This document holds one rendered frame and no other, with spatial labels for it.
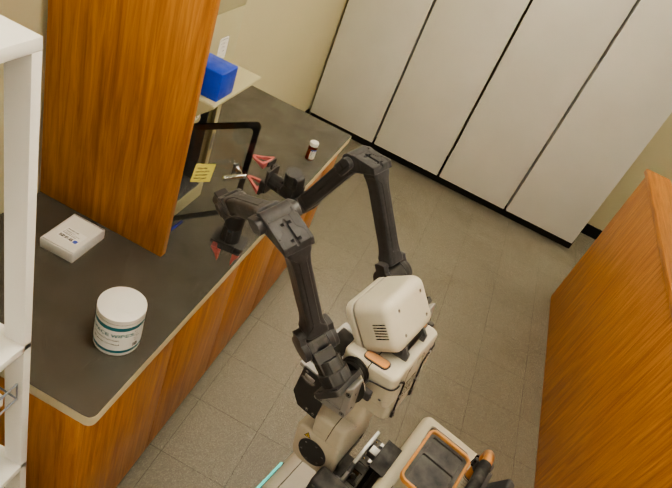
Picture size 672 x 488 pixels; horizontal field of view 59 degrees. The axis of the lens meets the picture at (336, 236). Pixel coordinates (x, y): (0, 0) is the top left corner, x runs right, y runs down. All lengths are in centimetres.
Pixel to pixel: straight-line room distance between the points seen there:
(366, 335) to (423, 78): 347
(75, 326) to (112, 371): 19
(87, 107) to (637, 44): 369
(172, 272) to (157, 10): 83
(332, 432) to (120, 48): 127
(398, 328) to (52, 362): 92
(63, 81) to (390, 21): 322
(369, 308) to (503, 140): 349
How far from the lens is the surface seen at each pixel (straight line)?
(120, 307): 172
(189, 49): 170
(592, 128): 485
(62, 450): 189
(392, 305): 154
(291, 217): 131
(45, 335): 184
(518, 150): 493
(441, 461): 195
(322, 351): 153
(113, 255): 208
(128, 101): 188
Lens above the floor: 236
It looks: 36 degrees down
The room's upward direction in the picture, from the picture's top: 24 degrees clockwise
